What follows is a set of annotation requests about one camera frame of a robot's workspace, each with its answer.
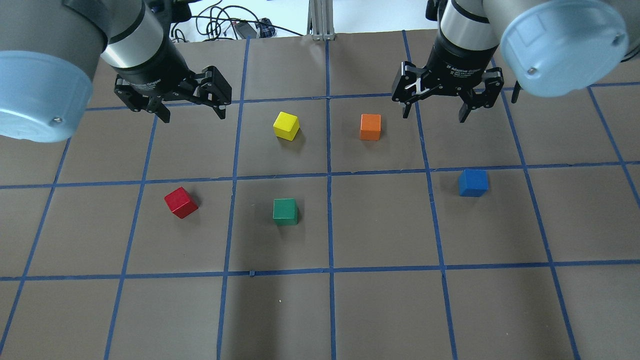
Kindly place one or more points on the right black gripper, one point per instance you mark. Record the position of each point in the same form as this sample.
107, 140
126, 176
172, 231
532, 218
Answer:
456, 65

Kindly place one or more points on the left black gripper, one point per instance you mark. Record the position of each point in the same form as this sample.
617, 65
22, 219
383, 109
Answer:
152, 71

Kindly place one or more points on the red wooden block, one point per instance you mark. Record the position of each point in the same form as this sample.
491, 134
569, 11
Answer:
181, 203

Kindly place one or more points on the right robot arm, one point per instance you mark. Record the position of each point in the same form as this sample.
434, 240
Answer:
552, 47

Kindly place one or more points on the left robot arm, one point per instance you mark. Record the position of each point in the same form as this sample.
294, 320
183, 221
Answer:
50, 50

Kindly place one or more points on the orange wooden block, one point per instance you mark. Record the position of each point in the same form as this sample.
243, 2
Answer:
370, 127

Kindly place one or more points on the blue wooden block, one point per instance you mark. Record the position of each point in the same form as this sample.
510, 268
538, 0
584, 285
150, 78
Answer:
473, 183

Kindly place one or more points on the yellow wooden block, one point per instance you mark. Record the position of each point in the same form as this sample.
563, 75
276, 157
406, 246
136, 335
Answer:
286, 126

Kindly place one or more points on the green wooden block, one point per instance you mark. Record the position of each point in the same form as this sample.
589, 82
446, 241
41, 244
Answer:
285, 212

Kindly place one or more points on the black power adapter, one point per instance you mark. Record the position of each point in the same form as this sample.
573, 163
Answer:
245, 30

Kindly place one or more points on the aluminium frame post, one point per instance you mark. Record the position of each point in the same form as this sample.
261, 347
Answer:
320, 20

